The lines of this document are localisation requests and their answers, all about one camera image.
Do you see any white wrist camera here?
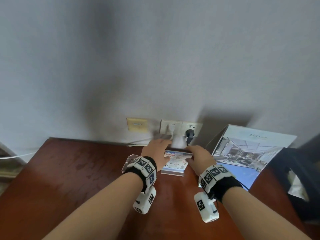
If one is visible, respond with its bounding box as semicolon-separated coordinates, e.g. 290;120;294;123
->
194;192;220;223
132;186;157;215

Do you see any white wall socket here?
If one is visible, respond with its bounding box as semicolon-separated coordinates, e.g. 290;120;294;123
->
180;121;203;138

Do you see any folded board with interior photo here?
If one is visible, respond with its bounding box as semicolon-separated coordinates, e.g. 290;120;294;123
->
206;124;298;191

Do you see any acrylic stand with printed card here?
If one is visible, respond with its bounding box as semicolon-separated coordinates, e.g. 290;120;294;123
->
161;150;194;177

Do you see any person's right forearm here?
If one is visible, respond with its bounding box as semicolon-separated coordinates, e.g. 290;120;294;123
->
221;186;312;240

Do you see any person's right hand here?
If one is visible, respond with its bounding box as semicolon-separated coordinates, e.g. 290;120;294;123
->
185;145;217;177

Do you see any white cable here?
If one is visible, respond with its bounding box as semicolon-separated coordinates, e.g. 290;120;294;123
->
0;152;37;160

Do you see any clear acrylic holder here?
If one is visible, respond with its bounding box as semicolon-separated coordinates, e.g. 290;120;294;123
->
121;154;140;173

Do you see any person's left forearm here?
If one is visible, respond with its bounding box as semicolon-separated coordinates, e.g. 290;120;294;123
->
42;172;144;240

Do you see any black marker wristband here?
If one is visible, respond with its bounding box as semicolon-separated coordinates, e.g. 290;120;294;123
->
123;156;158;193
198;164;243;203

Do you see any yellow wall plate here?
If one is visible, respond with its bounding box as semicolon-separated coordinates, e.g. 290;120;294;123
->
126;118;148;133

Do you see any black tissue box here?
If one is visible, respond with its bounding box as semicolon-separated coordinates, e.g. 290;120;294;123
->
265;133;320;223

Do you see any white tissue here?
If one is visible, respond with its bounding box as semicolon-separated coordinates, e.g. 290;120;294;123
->
287;169;310;202

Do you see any black power plug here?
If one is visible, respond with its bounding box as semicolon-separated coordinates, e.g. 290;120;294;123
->
185;129;195;146

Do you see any person's left hand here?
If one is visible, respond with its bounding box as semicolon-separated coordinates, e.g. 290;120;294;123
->
141;138;173;172

